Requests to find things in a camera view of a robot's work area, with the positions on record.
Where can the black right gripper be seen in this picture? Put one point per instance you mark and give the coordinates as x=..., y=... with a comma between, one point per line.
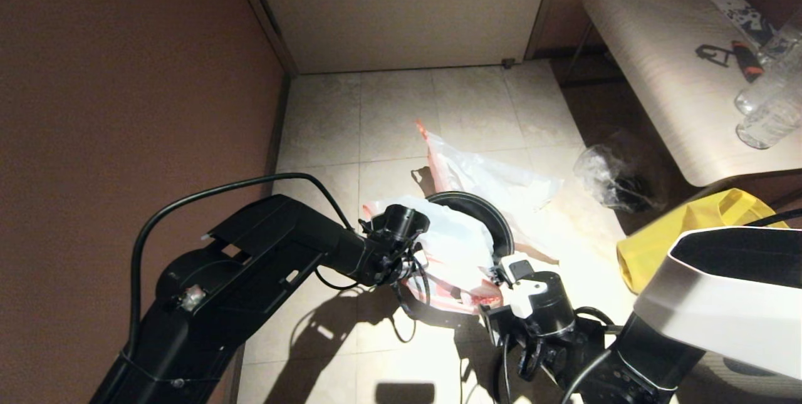
x=545, y=347

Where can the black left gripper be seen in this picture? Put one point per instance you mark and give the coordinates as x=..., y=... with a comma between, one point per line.
x=391, y=260

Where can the new white plastic bag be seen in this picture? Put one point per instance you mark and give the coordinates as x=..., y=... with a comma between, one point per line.
x=457, y=247

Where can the used red-printed trash bag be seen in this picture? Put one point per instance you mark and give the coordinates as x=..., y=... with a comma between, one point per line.
x=489, y=172

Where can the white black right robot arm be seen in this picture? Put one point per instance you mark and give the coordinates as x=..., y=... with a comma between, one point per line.
x=708, y=304

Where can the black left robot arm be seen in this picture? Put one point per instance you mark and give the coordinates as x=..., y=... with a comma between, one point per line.
x=238, y=279

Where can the black round trash bin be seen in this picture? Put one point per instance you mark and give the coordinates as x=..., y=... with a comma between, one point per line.
x=495, y=222

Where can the yellow shopping bag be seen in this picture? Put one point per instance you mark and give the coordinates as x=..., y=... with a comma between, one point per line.
x=658, y=241

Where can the crumpled clear plastic bag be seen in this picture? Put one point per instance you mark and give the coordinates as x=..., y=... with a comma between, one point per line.
x=601, y=172

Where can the black cylindrical left wrist motor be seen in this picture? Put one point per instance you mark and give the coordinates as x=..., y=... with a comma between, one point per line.
x=404, y=222

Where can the dark robot chest edge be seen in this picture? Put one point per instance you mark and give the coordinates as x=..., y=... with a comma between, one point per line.
x=404, y=393

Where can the beige ribbed cushion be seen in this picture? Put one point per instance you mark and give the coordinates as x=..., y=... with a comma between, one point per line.
x=752, y=379

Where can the small metal cabinet foot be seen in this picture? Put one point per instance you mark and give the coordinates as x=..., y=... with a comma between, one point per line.
x=508, y=62

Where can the white cabinet panel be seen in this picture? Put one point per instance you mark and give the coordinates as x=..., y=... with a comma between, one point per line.
x=407, y=9

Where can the black metal table leg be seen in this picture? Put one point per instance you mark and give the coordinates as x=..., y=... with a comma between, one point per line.
x=576, y=53

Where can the clear plastic bottle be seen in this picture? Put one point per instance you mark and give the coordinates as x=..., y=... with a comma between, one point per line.
x=767, y=128
x=783, y=39
x=767, y=88

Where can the beige wood-grain table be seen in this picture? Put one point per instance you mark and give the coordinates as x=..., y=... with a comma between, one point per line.
x=651, y=41

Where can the black clip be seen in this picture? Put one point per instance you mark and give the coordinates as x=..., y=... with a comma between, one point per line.
x=710, y=53

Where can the red black hand tool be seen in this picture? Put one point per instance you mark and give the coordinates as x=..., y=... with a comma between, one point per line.
x=745, y=61

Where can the blue white printed paper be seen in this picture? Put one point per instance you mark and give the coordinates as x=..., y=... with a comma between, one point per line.
x=744, y=19

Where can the black cylindrical right wrist camera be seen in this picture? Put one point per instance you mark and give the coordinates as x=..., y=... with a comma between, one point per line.
x=539, y=297

